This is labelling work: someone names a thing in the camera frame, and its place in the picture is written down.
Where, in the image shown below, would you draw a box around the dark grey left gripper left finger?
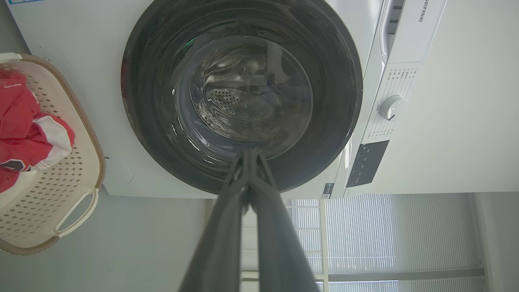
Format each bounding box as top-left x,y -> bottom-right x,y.
178,150 -> 250,292

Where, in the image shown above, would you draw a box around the white window blinds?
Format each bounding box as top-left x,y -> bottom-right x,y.
284,193 -> 487,292

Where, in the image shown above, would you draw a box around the white round control knob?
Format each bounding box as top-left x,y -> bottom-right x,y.
379,95 -> 408,121

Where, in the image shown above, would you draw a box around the beige perforated laundry basket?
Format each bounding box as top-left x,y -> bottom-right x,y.
0,53 -> 106,256

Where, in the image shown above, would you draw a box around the white front-load washing machine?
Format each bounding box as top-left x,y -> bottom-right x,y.
6,0 -> 448,200

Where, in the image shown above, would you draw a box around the round white filter cover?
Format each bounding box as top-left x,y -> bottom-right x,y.
103,158 -> 133,185

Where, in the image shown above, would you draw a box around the black round glass washer door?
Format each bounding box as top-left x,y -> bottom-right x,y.
121,0 -> 363,195

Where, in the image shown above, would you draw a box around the red and white garment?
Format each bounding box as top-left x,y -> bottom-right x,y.
0,69 -> 76,193

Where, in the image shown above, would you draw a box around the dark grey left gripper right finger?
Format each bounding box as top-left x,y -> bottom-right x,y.
242,148 -> 321,292

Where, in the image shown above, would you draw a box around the black washer display panel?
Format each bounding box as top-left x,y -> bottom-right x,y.
346,140 -> 390,188

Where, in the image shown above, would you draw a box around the white detergent drawer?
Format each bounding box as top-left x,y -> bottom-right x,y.
379,0 -> 447,64

